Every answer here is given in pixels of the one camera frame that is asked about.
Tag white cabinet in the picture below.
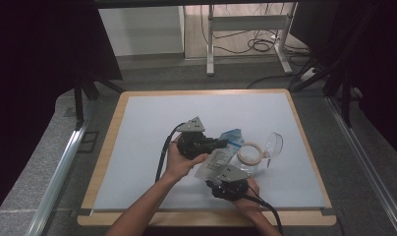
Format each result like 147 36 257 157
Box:
97 5 185 57

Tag white and blue pouch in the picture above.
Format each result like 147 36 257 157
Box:
195 128 246 181

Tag coiled black floor cable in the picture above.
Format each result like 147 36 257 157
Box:
199 3 311 57

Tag wooden table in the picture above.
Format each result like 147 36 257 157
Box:
77 88 337 228

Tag person's left hand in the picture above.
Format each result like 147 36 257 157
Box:
163 137 209 183

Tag left hand-held gripper cable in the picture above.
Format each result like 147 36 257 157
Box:
154 122 187 183

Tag black curtain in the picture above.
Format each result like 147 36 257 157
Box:
0 0 124 217
289 0 397 161

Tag right hand-held gripper cable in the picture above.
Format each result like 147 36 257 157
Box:
242 185 284 236

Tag white power strip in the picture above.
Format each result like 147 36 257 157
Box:
298 67 318 83

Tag black metal stand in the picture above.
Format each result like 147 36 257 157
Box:
73 75 126 130
289 58 362 129

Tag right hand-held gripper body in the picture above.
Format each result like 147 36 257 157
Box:
204 164 252 202

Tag long black floor cable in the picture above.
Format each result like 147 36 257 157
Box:
246 74 299 89

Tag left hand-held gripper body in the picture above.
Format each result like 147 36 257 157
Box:
176 116 219 161

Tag hand-held gripper cable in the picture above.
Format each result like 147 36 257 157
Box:
242 185 284 236
154 122 187 183

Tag clear glass pitcher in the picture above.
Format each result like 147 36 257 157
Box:
230 131 284 175

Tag white metal desk frame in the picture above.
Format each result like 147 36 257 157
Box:
205 2 299 77

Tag aluminium rail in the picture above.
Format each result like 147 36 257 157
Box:
26 119 90 236
325 96 397 236

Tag person's right hand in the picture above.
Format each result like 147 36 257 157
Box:
231 177 268 214

